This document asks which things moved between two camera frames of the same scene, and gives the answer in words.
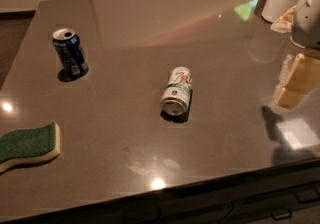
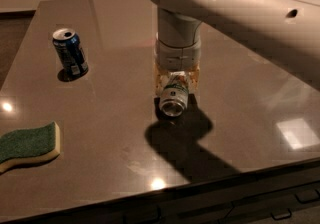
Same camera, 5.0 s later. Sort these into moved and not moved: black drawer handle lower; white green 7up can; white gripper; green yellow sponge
Moved: white gripper
Not moved: black drawer handle lower; white green 7up can; green yellow sponge
